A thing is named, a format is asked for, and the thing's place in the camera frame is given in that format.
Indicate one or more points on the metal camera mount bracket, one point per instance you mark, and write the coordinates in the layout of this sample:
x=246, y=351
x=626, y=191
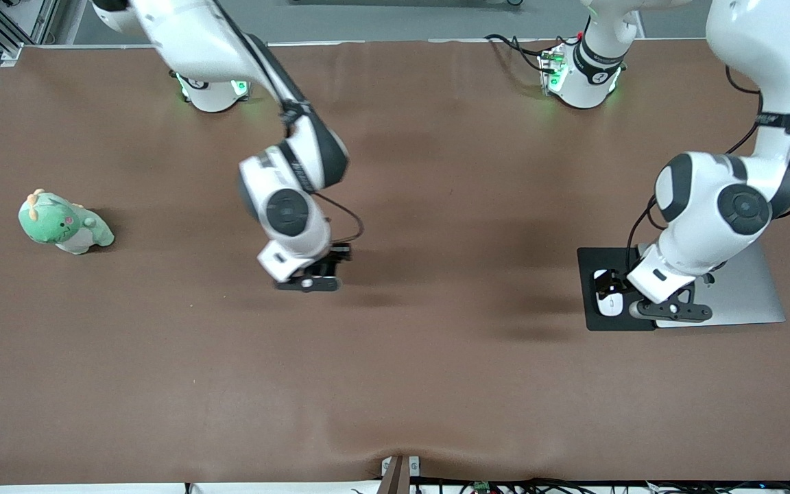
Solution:
x=398, y=477

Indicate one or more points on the small green circuit board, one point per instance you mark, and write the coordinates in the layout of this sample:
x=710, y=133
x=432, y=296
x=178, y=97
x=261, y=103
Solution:
x=482, y=488

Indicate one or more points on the white computer mouse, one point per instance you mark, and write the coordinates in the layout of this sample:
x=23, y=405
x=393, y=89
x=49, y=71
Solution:
x=611, y=307

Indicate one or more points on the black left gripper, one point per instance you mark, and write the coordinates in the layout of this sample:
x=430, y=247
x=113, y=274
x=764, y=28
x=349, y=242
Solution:
x=620, y=280

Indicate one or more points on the aluminium frame profile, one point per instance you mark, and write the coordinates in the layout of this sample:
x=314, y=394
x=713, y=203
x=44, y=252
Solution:
x=4, y=40

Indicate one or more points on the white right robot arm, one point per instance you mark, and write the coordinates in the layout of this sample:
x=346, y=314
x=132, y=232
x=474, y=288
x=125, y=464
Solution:
x=189, y=34

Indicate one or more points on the silver closed laptop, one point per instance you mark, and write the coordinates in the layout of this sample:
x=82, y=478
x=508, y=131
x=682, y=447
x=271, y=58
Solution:
x=748, y=295

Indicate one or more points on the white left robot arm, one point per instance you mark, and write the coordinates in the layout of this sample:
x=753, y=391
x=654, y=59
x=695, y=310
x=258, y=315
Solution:
x=765, y=41

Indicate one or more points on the brown table cover mat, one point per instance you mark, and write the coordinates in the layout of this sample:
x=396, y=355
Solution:
x=395, y=377

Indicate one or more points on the black mouse pad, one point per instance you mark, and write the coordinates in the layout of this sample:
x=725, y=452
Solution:
x=587, y=261

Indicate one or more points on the green plush dinosaur toy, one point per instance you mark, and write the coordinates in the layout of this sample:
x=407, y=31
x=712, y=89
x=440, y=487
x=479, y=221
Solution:
x=59, y=226

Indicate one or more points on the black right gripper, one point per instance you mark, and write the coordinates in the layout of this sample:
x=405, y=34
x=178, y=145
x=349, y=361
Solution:
x=332, y=263

